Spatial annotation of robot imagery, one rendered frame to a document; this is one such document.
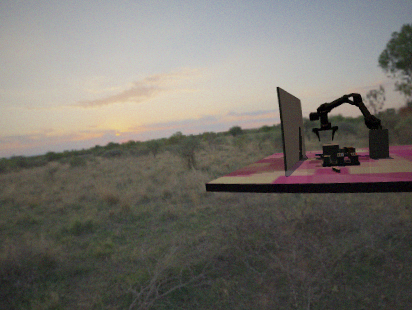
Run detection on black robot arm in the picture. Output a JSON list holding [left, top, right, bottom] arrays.
[[310, 93, 382, 130]]

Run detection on tan flat board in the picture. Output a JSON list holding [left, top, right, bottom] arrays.
[[276, 87, 306, 170]]

